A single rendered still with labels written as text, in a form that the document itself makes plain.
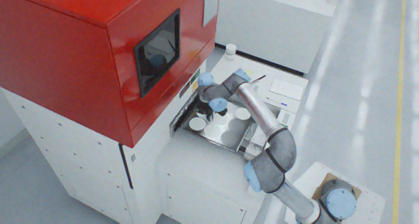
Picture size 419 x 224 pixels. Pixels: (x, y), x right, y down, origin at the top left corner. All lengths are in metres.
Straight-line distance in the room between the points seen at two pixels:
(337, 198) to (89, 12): 1.18
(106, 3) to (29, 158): 2.21
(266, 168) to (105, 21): 0.73
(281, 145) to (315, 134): 2.01
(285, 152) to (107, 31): 0.72
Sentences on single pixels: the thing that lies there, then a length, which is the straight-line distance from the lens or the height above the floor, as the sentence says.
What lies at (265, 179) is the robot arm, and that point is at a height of 1.29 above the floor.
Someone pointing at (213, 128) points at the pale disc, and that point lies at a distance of 1.73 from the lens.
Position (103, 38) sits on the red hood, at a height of 1.76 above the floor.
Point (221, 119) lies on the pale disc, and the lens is 1.78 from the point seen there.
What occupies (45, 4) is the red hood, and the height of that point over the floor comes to 1.81.
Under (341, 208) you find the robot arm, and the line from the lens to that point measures 1.42.
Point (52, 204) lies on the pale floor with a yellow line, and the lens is 2.67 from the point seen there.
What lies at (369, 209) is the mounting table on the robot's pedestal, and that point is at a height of 0.82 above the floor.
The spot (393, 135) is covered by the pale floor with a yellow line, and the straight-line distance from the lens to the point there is 3.53.
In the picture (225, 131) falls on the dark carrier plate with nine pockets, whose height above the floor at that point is 0.90.
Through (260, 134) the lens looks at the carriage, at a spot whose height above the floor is 0.88.
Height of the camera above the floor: 2.26
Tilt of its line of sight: 48 degrees down
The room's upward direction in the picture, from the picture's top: 6 degrees clockwise
